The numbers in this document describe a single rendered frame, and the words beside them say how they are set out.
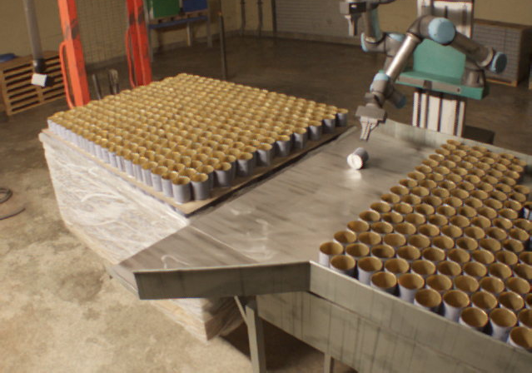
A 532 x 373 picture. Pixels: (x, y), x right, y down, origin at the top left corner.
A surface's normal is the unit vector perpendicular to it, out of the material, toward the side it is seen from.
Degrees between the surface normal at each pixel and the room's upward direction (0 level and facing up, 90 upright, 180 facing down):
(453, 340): 90
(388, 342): 90
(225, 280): 90
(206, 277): 90
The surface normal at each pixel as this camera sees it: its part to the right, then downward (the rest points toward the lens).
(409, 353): -0.67, 0.36
